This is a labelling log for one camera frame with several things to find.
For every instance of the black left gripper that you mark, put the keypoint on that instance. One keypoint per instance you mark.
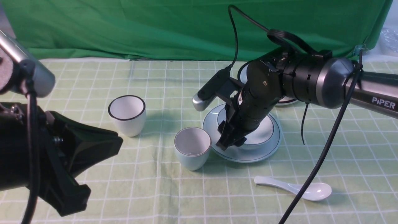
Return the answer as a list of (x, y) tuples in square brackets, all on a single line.
[(60, 149)]

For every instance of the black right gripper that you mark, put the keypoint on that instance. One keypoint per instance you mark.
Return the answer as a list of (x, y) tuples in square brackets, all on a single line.
[(254, 102)]

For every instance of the light blue cup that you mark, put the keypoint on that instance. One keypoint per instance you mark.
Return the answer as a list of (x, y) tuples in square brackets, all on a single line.
[(192, 147)]

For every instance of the white ceramic spoon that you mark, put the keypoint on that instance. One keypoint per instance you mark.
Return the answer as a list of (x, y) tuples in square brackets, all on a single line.
[(314, 192)]

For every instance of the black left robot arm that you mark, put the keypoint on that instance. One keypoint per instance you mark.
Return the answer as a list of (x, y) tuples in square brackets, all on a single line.
[(14, 146)]

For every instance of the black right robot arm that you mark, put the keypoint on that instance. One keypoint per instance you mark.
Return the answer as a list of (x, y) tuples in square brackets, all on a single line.
[(321, 80)]

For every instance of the light blue small bowl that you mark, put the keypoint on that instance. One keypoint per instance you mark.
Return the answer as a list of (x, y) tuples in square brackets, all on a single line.
[(267, 133)]

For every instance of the light blue large plate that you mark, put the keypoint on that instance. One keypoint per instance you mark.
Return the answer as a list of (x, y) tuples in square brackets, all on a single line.
[(246, 157)]

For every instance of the white plate black rim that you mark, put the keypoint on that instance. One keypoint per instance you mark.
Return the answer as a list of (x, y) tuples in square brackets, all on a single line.
[(242, 77)]

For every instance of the checked green tablecloth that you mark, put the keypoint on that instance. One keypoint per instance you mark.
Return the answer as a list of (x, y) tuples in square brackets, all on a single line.
[(145, 183)]

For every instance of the white cup black rim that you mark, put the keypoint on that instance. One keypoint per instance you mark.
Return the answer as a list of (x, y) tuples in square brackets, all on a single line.
[(128, 113)]

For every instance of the green backdrop cloth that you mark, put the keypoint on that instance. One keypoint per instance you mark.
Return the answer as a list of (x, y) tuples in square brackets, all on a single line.
[(185, 29)]

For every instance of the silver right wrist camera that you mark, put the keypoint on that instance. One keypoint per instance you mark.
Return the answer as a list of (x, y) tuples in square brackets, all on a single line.
[(205, 96)]

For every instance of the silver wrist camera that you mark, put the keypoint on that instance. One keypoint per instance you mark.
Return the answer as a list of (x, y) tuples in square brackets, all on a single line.
[(18, 65), (205, 96)]

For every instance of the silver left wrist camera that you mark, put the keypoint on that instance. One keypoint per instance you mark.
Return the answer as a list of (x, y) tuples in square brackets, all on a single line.
[(18, 65)]

